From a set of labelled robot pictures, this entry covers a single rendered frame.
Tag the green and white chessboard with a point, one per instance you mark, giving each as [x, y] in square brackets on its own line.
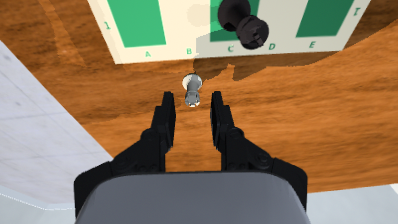
[157, 30]

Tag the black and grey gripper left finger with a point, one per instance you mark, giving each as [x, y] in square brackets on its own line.
[146, 155]

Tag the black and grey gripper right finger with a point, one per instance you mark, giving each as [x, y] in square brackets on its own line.
[236, 150]

